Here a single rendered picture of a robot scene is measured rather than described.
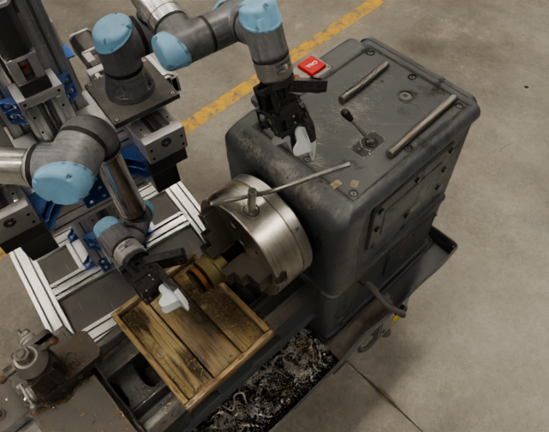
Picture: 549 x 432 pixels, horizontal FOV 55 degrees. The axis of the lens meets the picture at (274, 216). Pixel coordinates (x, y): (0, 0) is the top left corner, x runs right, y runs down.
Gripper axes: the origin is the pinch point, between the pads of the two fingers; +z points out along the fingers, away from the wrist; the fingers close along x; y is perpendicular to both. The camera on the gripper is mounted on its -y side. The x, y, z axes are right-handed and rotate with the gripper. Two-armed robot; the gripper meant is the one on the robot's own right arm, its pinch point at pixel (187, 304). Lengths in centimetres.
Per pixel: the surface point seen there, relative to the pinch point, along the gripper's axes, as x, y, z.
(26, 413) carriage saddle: -17, 46, -13
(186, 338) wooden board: -19.1, 3.3, -1.4
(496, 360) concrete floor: -107, -99, 62
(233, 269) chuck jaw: 3.1, -13.8, 2.0
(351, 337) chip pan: -54, -42, 23
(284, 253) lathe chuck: 8.8, -24.2, 10.1
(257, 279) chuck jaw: 4.0, -16.1, 8.6
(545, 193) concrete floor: -107, -195, 29
